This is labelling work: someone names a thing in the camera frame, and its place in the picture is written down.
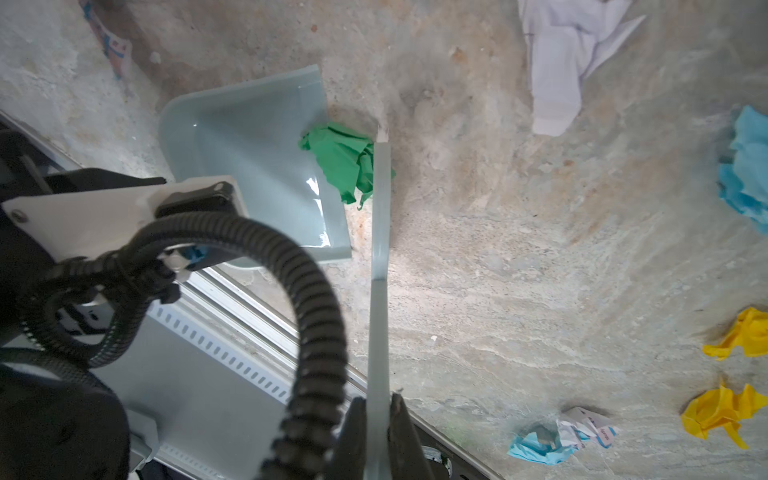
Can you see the aluminium mounting rail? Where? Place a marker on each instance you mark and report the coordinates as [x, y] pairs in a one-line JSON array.
[[250, 338]]

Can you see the cyan white paper scrap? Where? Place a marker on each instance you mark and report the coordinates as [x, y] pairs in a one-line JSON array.
[[575, 429]]

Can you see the grey-green hand brush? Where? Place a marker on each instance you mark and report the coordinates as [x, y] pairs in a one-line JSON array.
[[377, 465]]

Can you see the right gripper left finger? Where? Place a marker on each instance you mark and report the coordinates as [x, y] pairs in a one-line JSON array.
[[349, 455]]

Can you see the white blue-red paper scrap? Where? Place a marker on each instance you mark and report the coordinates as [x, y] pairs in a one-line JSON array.
[[116, 49]]

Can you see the green paper scrap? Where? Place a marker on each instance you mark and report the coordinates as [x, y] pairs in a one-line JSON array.
[[346, 158]]

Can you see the lower cyan paper scrap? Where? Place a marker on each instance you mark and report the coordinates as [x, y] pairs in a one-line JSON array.
[[743, 176]]

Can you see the grey-green plastic dustpan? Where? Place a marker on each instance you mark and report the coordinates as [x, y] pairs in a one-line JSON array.
[[251, 132]]

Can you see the yellow paper scrap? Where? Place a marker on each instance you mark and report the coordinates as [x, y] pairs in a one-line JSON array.
[[722, 408], [748, 332]]

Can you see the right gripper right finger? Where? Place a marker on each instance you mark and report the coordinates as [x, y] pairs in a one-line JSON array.
[[406, 457]]

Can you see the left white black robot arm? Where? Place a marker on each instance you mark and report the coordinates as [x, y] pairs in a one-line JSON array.
[[62, 322]]

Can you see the white crumpled paper scrap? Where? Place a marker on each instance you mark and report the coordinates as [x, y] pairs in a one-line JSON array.
[[566, 42]]

